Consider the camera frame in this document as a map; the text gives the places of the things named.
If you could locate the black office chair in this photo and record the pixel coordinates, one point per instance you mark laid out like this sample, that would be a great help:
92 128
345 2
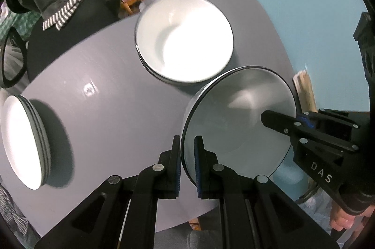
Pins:
73 20

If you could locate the light blue bin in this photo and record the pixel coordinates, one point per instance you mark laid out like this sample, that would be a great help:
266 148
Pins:
288 180

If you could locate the white plastic bag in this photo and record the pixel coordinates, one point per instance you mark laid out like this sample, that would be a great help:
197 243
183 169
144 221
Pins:
152 0

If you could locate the black and white striped cloth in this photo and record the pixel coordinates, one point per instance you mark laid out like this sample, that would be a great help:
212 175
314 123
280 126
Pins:
11 213

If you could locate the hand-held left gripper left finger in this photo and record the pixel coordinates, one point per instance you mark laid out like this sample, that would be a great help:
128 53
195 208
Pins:
176 172

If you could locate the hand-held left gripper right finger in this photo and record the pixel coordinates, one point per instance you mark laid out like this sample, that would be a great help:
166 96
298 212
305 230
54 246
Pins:
198 172

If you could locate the person's right hand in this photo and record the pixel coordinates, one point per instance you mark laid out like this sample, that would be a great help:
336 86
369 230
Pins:
342 218

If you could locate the green checkered cloth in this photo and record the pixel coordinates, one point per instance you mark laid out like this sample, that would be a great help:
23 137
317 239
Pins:
7 26

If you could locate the cream wooden boards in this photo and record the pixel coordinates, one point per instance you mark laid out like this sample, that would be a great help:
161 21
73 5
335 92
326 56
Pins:
306 90

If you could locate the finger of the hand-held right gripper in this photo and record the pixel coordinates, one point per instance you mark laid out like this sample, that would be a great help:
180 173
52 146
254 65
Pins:
331 118
278 121

